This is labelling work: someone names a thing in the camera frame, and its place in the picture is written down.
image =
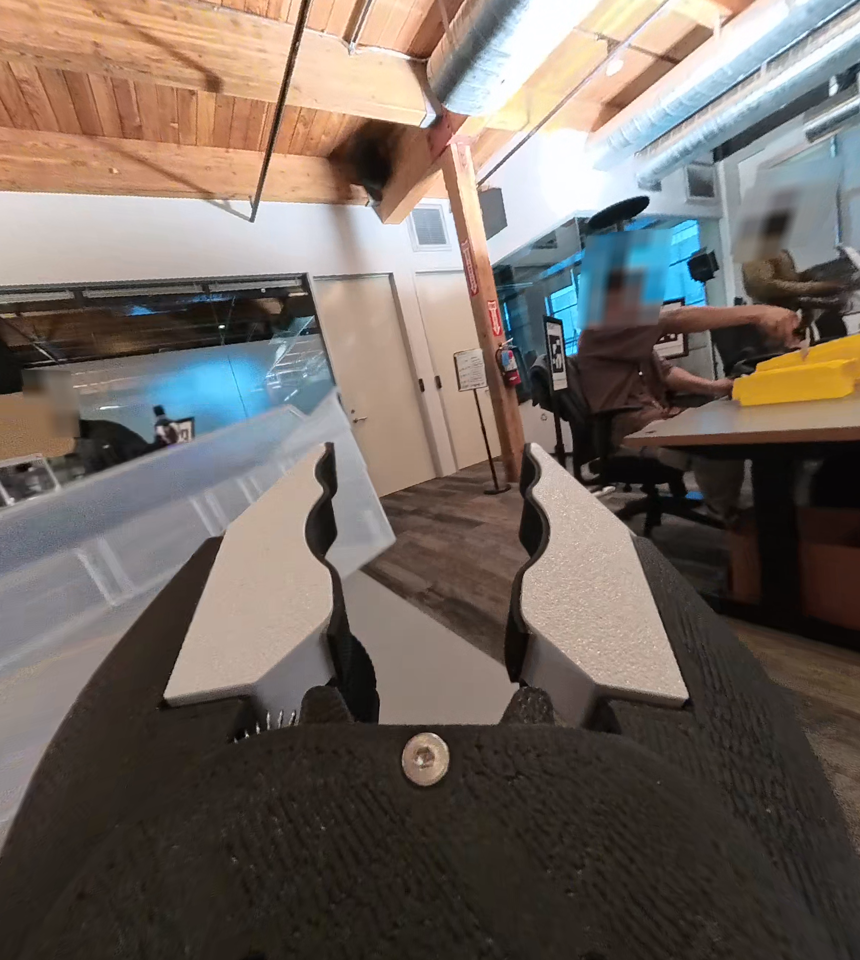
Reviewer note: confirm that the dark jacket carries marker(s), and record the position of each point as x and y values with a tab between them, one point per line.
550	405

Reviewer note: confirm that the black office chair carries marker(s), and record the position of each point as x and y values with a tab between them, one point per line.
625	465

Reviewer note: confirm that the wooden support post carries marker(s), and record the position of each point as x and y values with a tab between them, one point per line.
482	360

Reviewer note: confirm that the large clear plastic bin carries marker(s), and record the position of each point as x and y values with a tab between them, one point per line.
62	540

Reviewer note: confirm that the small black camera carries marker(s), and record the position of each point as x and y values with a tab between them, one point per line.
702	264

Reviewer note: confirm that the clear acrylic stand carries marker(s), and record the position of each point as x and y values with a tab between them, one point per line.
24	480

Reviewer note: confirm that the wood-edged work table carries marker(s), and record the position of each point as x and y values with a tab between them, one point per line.
737	427

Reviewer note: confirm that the black wall speaker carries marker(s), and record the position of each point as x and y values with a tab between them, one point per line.
492	214

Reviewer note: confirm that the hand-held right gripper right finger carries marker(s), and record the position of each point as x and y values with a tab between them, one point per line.
595	607

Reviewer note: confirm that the wide silver ventilation duct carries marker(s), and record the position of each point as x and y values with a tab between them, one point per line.
490	52

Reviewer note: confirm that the printed tag placard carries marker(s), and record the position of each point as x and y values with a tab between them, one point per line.
556	352

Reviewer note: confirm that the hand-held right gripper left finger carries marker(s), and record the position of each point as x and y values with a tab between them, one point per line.
257	607

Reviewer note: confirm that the white sign on stand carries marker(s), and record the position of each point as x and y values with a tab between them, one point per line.
469	370

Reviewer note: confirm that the white door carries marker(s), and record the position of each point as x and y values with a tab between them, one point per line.
448	322
370	360

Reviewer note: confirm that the framed printed tag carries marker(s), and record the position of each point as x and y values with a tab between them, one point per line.
183	431

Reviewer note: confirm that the brown wooden box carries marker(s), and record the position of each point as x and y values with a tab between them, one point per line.
850	570

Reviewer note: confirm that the red arrow sign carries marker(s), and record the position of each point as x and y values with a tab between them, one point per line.
495	319
467	266

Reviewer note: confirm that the red fire extinguisher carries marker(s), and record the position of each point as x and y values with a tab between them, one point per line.
508	364

